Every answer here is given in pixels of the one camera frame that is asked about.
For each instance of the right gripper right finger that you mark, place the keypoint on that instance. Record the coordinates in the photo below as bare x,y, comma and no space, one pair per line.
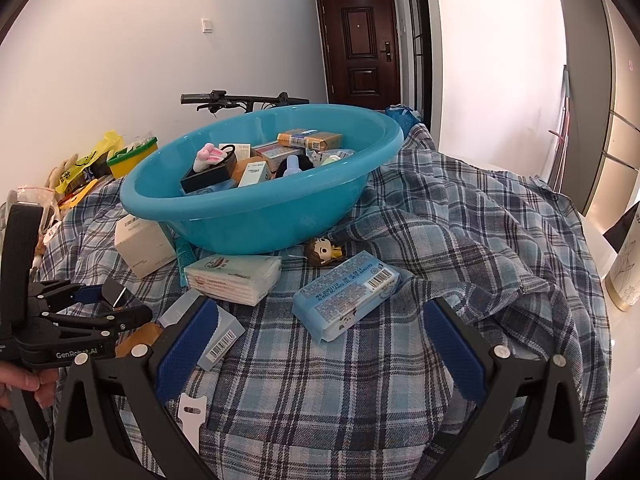
549,442

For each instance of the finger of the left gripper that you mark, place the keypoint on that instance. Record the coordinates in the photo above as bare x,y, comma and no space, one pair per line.
58,325
61,294

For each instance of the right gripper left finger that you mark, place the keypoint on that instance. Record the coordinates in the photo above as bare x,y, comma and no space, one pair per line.
91,441

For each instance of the small black box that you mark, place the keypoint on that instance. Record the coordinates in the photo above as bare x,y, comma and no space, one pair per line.
114,294

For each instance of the orange plastic case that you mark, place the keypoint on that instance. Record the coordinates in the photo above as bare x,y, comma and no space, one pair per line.
146,334

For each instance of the white square carton box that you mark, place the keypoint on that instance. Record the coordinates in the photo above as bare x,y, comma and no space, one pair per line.
145,245

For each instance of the grey lighter case box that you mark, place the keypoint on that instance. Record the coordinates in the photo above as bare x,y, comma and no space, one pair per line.
209,334

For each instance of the person left hand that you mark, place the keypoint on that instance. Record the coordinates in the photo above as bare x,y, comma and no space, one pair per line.
41,383

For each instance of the clear plastic zip bag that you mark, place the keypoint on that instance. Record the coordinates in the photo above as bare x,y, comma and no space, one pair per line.
43,197

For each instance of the beige plush toy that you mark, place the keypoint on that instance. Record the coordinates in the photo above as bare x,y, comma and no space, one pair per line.
56,173

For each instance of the teal cosmetic tube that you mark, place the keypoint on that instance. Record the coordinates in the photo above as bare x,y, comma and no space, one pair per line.
185,257

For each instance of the yellow green-lidded container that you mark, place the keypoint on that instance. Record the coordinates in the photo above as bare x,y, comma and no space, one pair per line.
122,161

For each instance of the yellow plastic bag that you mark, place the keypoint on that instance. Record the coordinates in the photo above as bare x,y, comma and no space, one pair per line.
90,167

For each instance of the white patterned cylinder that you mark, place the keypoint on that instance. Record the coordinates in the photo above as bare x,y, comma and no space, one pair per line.
622,280

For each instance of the black open tray box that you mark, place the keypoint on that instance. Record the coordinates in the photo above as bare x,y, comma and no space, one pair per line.
210,172

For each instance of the white tissue pack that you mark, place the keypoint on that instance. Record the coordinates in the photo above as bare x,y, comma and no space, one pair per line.
242,280

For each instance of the small teal white carton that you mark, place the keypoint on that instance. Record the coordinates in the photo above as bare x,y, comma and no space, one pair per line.
255,173

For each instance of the blue plaid cloth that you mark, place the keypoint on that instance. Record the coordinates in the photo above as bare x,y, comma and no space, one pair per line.
505,251

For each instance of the blue plastic basin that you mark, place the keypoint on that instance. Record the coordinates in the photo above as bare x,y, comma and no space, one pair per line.
271,215

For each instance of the red white cigarette pack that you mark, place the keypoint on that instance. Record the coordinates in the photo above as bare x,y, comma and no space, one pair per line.
274,152

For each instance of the light blue wipes pack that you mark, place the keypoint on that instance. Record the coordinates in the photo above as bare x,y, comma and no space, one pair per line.
340,298

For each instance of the small doll figurine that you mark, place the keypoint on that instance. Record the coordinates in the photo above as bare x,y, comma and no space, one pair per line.
320,252

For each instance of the small blue lotion bottle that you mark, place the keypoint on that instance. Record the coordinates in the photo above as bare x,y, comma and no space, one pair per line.
292,166

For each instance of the blue shopping bag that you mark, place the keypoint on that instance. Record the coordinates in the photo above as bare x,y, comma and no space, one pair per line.
405,116

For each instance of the gold refrigerator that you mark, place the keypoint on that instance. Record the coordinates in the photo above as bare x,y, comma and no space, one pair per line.
601,173

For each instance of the dark brown entrance door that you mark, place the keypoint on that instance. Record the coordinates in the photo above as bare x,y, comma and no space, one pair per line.
360,50

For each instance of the white wall switch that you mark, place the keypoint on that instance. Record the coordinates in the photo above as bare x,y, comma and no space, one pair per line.
207,25

